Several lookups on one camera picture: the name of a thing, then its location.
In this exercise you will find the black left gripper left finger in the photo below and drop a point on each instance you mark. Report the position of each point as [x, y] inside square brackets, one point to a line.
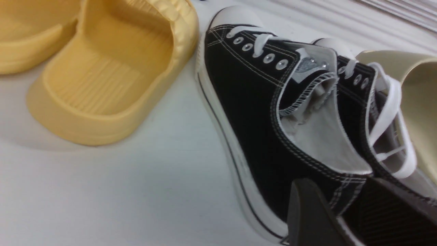
[311, 221]

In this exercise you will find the yellow foam slide, right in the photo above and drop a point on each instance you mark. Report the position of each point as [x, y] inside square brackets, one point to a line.
[124, 57]

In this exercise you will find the yellow foam slide, left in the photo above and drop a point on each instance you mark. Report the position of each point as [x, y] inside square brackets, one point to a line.
[31, 31]

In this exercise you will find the yellow foam slide, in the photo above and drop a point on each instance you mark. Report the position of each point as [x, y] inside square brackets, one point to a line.
[31, 31]
[124, 57]

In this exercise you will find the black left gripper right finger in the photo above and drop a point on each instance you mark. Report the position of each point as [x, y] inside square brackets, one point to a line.
[385, 215]

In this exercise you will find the beige foam slide, left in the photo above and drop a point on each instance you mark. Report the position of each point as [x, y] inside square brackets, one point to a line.
[417, 74]

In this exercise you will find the black canvas sneaker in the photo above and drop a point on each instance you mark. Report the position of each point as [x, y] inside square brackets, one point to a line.
[369, 104]
[274, 103]

